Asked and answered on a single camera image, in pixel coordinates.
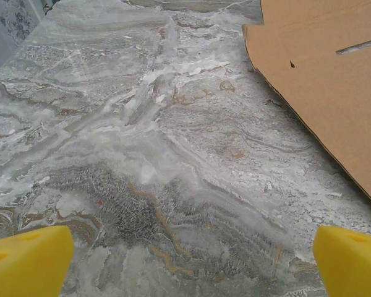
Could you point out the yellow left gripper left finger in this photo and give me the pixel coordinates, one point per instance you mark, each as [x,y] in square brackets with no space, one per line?
[28,263]

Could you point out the brown cardboard box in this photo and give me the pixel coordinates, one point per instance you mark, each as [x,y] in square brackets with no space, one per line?
[327,92]

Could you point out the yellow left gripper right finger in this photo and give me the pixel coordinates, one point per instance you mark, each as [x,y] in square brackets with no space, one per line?
[352,266]

